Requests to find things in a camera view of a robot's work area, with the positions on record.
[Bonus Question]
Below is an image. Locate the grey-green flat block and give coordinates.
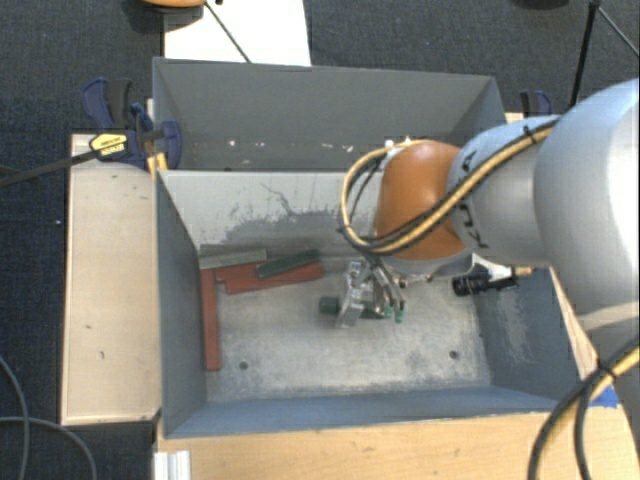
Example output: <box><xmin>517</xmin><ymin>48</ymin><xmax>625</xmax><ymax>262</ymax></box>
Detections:
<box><xmin>199</xmin><ymin>244</ymin><xmax>269</xmax><ymax>271</ymax></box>

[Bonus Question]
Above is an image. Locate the dark green flat block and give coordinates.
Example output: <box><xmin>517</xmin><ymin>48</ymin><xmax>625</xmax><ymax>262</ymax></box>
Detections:
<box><xmin>255</xmin><ymin>248</ymin><xmax>322</xmax><ymax>280</ymax></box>
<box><xmin>318</xmin><ymin>294</ymin><xmax>387</xmax><ymax>319</ymax></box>

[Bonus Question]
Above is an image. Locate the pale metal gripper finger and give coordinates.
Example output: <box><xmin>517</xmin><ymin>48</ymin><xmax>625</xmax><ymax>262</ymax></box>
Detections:
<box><xmin>334</xmin><ymin>288</ymin><xmax>368</xmax><ymax>330</ymax></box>
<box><xmin>345</xmin><ymin>261</ymin><xmax>365</xmax><ymax>293</ymax></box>

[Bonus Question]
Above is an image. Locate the grey metal bin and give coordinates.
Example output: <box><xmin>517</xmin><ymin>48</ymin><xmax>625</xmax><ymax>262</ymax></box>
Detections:
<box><xmin>151</xmin><ymin>56</ymin><xmax>584</xmax><ymax>440</ymax></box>

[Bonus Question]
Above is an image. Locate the pale wood flat board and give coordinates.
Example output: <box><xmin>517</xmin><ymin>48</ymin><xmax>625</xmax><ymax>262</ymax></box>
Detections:
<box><xmin>60</xmin><ymin>134</ymin><xmax>164</xmax><ymax>427</ymax></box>

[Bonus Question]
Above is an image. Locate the black cylinder on white bracket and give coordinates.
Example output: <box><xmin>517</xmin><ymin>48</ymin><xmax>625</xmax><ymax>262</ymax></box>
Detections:
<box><xmin>451</xmin><ymin>255</ymin><xmax>534</xmax><ymax>298</ymax></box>

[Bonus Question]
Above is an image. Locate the red-brown flat block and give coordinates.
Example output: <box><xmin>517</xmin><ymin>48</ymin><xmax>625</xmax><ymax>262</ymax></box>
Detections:
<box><xmin>200</xmin><ymin>267</ymin><xmax>223</xmax><ymax>373</ymax></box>
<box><xmin>214</xmin><ymin>263</ymin><xmax>262</xmax><ymax>286</ymax></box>
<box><xmin>224</xmin><ymin>262</ymin><xmax>326</xmax><ymax>296</ymax></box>

